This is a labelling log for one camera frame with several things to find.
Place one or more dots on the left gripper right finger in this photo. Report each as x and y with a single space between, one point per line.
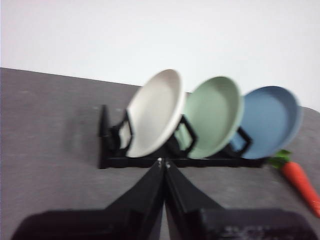
185 197

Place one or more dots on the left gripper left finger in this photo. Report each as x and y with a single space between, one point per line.
147 195

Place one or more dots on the green plate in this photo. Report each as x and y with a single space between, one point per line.
212 112

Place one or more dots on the orange carrot with green leaves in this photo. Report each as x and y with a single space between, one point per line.
297 177

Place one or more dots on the black plate rack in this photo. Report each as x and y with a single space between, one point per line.
200 162

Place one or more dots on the white plate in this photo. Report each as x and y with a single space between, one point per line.
155 115

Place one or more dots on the blue plate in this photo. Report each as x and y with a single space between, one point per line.
267 120

